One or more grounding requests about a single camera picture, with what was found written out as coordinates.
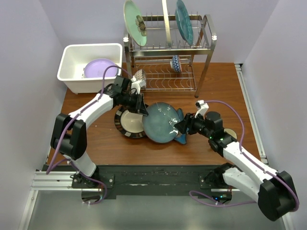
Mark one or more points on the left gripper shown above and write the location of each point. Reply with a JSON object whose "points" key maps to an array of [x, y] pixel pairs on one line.
{"points": [[139, 104]]}

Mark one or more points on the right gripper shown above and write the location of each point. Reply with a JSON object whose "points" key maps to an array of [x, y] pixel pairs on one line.
{"points": [[188, 122]]}

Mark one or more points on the black rimmed cream plate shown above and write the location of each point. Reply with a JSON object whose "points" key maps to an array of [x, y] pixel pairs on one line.
{"points": [[129, 124]]}

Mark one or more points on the dark blue branch plate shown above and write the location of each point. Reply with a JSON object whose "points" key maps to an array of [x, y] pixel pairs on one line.
{"points": [[159, 125]]}

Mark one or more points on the lavender bear plate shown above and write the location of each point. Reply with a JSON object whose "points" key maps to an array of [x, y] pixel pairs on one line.
{"points": [[97, 67]]}

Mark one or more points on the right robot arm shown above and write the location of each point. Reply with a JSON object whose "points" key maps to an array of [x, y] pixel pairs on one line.
{"points": [[273, 191]]}

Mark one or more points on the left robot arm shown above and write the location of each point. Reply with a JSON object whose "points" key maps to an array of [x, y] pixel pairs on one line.
{"points": [[69, 135]]}

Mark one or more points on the dark teal bottom dish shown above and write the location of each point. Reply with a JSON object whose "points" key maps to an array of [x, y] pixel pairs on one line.
{"points": [[181, 138]]}

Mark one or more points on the red patterned bowl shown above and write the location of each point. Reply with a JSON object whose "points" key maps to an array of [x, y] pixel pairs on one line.
{"points": [[140, 75]]}

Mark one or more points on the beige paper cup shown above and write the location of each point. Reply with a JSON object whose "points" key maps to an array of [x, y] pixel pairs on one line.
{"points": [[230, 132]]}

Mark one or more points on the metal dish rack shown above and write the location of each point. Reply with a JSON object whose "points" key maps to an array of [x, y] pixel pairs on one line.
{"points": [[154, 58]]}

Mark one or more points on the blue zigzag bowl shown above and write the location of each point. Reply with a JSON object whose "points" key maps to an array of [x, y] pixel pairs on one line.
{"points": [[175, 64]]}

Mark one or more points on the mint flower plate in rack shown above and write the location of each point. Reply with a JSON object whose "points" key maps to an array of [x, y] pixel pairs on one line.
{"points": [[134, 22]]}

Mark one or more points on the teal plate in rack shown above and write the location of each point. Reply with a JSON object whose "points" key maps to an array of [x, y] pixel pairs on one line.
{"points": [[184, 23]]}

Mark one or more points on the beige plate in rack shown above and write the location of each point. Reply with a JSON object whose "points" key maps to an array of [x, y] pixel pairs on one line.
{"points": [[167, 26]]}

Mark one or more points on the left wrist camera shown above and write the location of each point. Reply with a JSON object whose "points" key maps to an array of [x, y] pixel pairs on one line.
{"points": [[137, 85]]}

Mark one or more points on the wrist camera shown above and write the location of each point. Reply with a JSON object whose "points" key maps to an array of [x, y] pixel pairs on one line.
{"points": [[137, 85], [202, 108]]}

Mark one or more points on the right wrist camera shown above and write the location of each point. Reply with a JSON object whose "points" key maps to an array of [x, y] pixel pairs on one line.
{"points": [[202, 108]]}

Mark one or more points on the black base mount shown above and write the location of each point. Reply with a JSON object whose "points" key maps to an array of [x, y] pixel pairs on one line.
{"points": [[158, 180]]}

